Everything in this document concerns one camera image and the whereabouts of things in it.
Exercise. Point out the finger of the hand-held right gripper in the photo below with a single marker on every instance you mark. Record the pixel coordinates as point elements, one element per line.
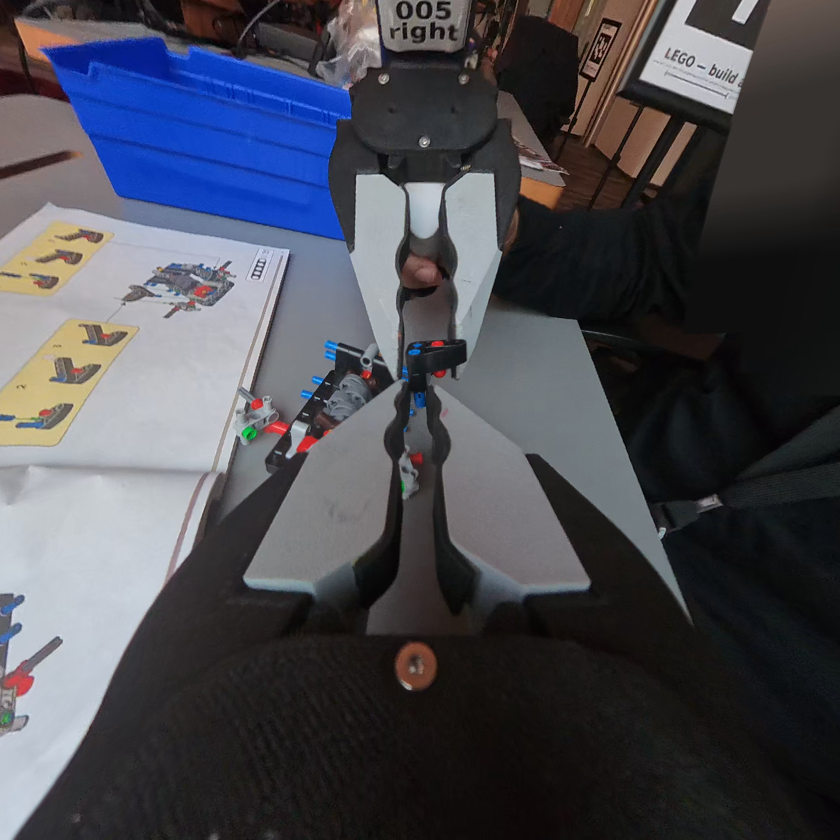
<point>476,249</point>
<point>377,249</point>

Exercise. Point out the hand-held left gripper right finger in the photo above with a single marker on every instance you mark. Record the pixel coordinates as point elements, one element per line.
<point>518,525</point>

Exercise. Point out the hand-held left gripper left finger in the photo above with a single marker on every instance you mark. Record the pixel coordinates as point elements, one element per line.
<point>315,518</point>

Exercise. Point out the small black lego subassembly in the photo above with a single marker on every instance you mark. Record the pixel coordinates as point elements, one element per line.
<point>439,354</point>

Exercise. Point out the black lego frame assembly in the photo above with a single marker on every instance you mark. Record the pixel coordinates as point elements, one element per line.
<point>341,400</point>

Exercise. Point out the person's right forearm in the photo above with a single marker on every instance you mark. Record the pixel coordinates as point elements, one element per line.
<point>590,262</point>

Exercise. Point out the person's right hand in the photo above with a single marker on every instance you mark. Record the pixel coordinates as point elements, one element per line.
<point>421,270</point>

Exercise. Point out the small square marker poster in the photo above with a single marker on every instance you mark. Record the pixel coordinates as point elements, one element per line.
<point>600,49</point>

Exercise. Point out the white instruction booklet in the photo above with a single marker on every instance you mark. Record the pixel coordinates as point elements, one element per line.
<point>164,394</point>

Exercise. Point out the blue plastic bin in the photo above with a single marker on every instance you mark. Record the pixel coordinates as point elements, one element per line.
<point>197,131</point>

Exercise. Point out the white sign on black stand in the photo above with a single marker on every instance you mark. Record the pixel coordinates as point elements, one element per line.
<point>689,59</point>

